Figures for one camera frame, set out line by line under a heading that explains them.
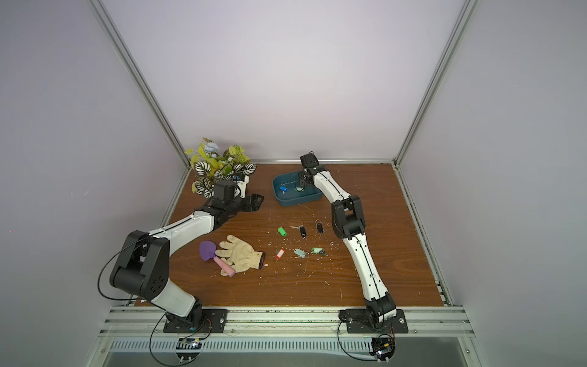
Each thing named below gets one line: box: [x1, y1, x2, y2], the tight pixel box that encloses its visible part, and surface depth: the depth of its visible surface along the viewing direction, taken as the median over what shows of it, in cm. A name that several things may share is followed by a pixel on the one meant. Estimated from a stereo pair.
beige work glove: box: [214, 234, 266, 277], surface depth 89 cm
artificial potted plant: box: [184, 136, 257, 199], surface depth 89 cm
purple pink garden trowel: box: [198, 240, 236, 278], surface depth 88 cm
